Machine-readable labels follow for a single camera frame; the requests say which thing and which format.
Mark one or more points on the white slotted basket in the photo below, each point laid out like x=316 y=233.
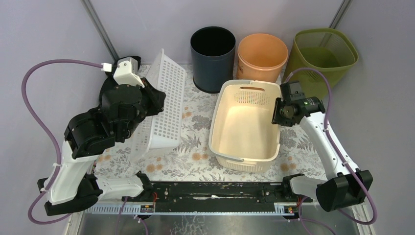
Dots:
x=161 y=133

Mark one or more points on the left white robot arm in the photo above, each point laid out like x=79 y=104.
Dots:
x=120 y=111

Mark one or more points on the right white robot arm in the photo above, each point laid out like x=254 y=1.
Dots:
x=346 y=183

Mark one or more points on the dark blue round bin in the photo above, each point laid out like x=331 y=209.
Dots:
x=212 y=55

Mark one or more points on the orange round bin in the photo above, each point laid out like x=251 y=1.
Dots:
x=261 y=57

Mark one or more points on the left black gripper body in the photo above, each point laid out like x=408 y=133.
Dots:
x=155 y=96

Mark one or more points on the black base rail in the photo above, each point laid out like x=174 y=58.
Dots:
x=217 y=198

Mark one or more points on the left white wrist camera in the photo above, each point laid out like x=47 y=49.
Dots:
x=126 y=71

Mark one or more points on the green mesh waste bin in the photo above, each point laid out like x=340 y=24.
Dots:
x=324 y=49

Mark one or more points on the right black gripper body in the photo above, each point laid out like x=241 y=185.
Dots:
x=280 y=115

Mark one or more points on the cream perforated large basket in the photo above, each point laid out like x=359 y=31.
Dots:
x=242 y=136

